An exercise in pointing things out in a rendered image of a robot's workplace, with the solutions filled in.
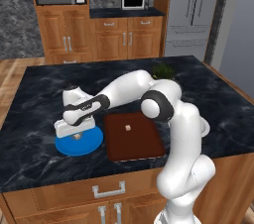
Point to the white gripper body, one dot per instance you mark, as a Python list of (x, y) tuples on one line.
[(71, 129)]

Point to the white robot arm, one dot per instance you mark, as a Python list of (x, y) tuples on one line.
[(180, 129)]

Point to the small tan dessert cube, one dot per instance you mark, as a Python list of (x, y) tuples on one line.
[(76, 136), (127, 128)]

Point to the brown rectangular tray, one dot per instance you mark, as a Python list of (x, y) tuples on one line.
[(135, 142)]

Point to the blue round plate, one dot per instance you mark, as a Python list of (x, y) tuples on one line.
[(84, 143)]

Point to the wooden island drawer front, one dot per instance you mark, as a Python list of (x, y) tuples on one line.
[(66, 193)]

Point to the wooden island cupboard door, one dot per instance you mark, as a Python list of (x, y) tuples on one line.
[(142, 209), (59, 217)]

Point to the wooden cupboard run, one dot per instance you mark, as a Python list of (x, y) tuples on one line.
[(112, 41)]

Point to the green potted plant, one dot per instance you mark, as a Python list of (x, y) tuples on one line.
[(162, 71)]

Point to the silver toaster oven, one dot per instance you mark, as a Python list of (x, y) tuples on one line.
[(133, 0)]

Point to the silver fridge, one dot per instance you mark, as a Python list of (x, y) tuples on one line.
[(191, 16)]

